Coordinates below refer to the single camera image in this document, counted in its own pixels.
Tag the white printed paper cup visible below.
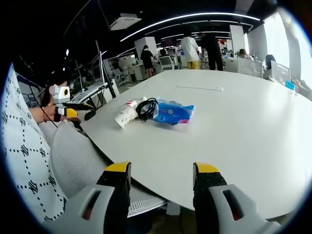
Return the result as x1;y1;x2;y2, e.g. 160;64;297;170
114;101;137;129

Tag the ceiling light strip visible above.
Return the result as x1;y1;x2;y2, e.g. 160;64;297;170
119;12;261;42

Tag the thin black cable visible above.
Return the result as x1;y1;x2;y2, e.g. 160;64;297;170
29;85;59;128

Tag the black chair armrest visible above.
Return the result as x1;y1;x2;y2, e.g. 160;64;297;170
83;109;97;121

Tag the blue tissue packet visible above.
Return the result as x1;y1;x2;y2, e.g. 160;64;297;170
153;97;196;126

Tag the laptop on stand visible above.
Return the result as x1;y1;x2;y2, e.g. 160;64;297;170
70;82;108;103

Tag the grey mesh chair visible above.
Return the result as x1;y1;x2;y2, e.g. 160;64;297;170
49;121;172;218

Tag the white office chair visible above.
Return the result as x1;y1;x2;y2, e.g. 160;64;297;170
113;68;131;86

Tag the white patterned shirt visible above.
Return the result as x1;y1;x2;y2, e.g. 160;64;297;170
1;65;67;223

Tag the white table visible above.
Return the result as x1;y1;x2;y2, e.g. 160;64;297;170
79;69;312;220

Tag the white power strip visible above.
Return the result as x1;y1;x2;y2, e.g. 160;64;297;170
176;84;224;92

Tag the ceiling air conditioner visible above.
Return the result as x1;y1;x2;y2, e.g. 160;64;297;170
109;13;142;31

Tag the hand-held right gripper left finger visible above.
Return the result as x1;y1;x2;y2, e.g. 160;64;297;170
42;160;132;234

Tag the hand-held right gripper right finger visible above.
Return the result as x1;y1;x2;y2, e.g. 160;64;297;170
192;162;281;234

